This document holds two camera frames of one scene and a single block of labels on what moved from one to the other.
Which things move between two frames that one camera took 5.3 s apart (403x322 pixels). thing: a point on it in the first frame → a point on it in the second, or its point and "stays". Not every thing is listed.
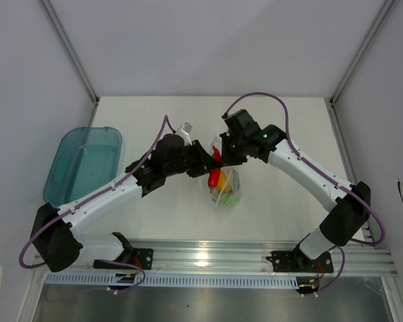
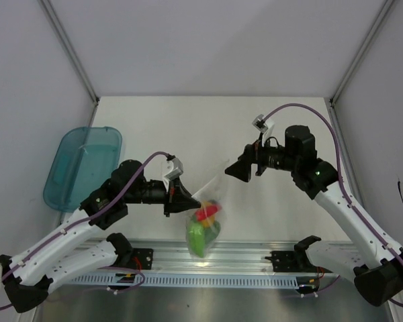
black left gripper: (203, 161) → (177, 198)
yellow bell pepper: (224, 184) → (209, 221)
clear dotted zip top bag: (222, 184) → (205, 225)
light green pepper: (228, 198) → (196, 235)
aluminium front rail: (238, 257) stays
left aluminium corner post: (46, 7) stays
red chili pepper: (214, 174) → (202, 214)
